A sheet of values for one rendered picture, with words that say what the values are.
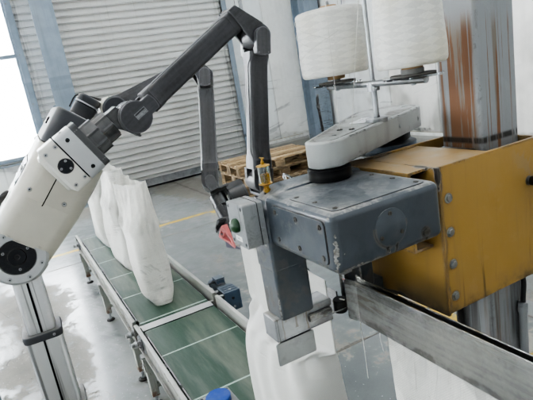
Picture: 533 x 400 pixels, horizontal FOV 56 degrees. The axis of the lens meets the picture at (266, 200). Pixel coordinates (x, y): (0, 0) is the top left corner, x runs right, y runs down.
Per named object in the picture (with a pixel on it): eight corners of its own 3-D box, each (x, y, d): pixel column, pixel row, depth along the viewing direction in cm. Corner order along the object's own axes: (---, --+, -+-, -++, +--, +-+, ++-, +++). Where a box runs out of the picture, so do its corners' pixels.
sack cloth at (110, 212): (109, 258, 390) (85, 167, 372) (136, 249, 400) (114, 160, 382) (123, 274, 350) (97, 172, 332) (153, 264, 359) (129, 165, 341)
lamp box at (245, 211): (233, 242, 105) (225, 200, 103) (252, 236, 107) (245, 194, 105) (249, 250, 98) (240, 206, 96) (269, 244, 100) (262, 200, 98)
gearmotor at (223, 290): (201, 299, 314) (197, 277, 310) (224, 290, 320) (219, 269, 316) (220, 316, 288) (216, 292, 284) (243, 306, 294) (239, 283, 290)
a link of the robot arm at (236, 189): (204, 183, 177) (202, 177, 169) (233, 170, 179) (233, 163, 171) (219, 213, 175) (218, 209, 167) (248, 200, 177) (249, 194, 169)
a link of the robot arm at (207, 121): (197, 81, 186) (196, 67, 176) (213, 81, 187) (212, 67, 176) (203, 194, 177) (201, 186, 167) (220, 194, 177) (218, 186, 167)
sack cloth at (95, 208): (93, 239, 450) (72, 160, 432) (115, 232, 459) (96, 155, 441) (105, 251, 410) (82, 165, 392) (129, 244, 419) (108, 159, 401)
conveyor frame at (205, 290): (78, 249, 462) (74, 235, 458) (130, 234, 482) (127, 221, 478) (139, 350, 264) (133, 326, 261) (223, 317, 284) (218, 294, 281)
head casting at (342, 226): (266, 310, 111) (242, 179, 104) (355, 275, 121) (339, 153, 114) (349, 371, 85) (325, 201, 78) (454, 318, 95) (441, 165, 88)
